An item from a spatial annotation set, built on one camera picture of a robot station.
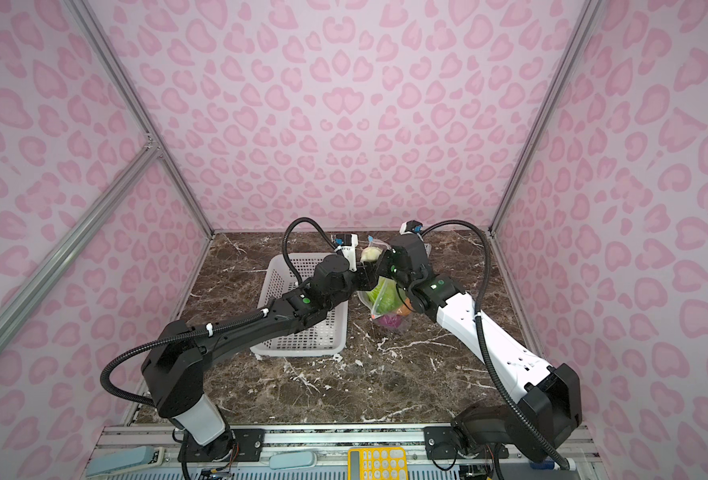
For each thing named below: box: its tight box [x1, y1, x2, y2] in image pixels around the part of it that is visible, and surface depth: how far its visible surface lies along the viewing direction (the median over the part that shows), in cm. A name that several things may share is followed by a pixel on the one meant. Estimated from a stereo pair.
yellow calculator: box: [348, 446, 409, 480], surface depth 71 cm
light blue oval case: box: [269, 451, 317, 470], surface depth 71 cm
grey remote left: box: [86, 446, 165, 479], surface depth 72 cm
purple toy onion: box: [378, 313, 403, 328], surface depth 90 cm
